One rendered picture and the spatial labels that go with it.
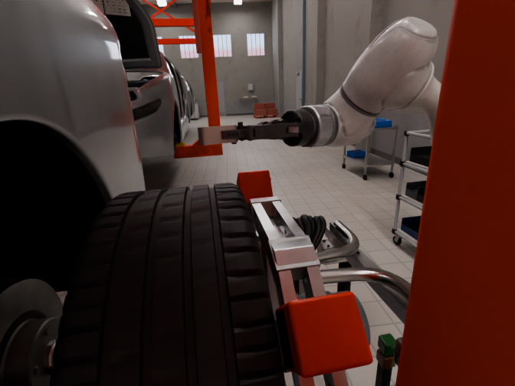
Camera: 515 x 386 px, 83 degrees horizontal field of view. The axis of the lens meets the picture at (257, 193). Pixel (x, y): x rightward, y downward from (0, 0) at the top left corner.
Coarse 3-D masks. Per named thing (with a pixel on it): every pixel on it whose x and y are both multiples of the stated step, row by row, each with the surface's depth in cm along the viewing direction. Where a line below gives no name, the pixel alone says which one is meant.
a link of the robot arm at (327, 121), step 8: (312, 112) 59; (320, 112) 59; (328, 112) 60; (320, 120) 58; (328, 120) 59; (336, 120) 61; (320, 128) 58; (328, 128) 60; (336, 128) 61; (320, 136) 59; (328, 136) 61; (312, 144) 61; (320, 144) 62
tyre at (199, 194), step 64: (128, 192) 53; (192, 192) 49; (128, 256) 36; (192, 256) 36; (256, 256) 37; (64, 320) 30; (128, 320) 31; (192, 320) 32; (256, 320) 32; (64, 384) 27; (128, 384) 28; (192, 384) 29; (256, 384) 29
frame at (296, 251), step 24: (264, 216) 53; (288, 216) 53; (264, 240) 48; (288, 240) 44; (288, 264) 41; (312, 264) 41; (288, 288) 39; (312, 288) 40; (312, 384) 35; (336, 384) 35
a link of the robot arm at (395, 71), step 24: (408, 24) 49; (384, 48) 51; (408, 48) 49; (432, 48) 50; (360, 72) 55; (384, 72) 52; (408, 72) 52; (432, 72) 54; (360, 96) 57; (384, 96) 56; (408, 96) 55; (432, 96) 56; (432, 120) 61
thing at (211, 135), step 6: (210, 126) 48; (216, 126) 49; (222, 126) 50; (228, 126) 50; (234, 126) 51; (204, 132) 48; (210, 132) 49; (216, 132) 49; (204, 138) 48; (210, 138) 49; (216, 138) 49; (204, 144) 48; (210, 144) 49
